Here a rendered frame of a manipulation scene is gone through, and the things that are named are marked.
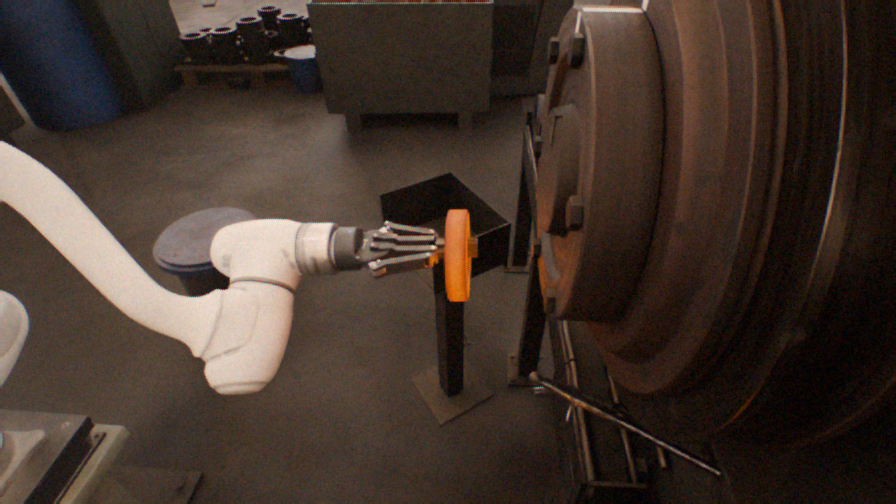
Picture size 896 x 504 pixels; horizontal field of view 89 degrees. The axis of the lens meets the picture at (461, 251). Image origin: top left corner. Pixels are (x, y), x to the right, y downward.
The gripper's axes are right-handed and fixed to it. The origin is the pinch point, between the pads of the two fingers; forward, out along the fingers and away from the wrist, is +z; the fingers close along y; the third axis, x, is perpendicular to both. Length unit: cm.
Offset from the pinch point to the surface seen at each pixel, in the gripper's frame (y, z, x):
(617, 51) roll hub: 26.0, 14.3, 39.2
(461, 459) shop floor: -3, -4, -84
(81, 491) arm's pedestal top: 23, -80, -46
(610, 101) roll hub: 29.3, 13.5, 37.1
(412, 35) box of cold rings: -215, -38, -24
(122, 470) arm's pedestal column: 5, -100, -77
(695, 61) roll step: 30, 18, 40
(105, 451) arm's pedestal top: 15, -80, -46
